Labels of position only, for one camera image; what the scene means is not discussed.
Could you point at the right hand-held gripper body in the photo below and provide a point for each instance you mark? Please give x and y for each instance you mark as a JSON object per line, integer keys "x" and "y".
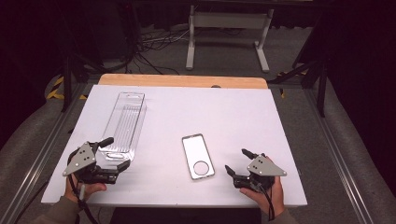
{"x": 264, "y": 168}

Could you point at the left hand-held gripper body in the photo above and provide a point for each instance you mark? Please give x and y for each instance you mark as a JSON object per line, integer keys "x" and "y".
{"x": 79, "y": 159}

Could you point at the clear plastic tray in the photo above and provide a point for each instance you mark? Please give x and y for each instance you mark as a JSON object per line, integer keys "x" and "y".
{"x": 127, "y": 121}

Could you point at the clear phone case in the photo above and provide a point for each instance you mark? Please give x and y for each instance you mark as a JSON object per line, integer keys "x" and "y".
{"x": 196, "y": 152}

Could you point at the person's left hand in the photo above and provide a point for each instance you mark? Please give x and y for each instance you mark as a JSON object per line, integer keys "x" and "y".
{"x": 83, "y": 190}

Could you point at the person's right hand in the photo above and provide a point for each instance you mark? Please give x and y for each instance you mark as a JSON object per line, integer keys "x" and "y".
{"x": 274, "y": 199}

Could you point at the white board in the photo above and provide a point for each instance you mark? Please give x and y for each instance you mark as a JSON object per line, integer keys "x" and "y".
{"x": 218, "y": 124}

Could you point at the black panel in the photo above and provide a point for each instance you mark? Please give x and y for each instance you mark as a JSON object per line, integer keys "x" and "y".
{"x": 186, "y": 216}

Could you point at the yellow black hazard tape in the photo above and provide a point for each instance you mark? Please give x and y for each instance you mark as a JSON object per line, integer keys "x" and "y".
{"x": 55, "y": 90}

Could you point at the black metal stand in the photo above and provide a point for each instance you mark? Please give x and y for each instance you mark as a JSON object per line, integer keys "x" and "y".
{"x": 322, "y": 84}
{"x": 67, "y": 77}

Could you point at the wooden table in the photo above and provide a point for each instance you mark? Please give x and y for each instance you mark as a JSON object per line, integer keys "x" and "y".
{"x": 174, "y": 80}

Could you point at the white metal stand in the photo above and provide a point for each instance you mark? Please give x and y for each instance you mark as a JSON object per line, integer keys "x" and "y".
{"x": 229, "y": 20}

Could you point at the aluminium rail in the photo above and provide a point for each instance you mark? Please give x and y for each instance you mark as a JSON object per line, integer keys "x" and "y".
{"x": 37, "y": 158}
{"x": 336, "y": 155}

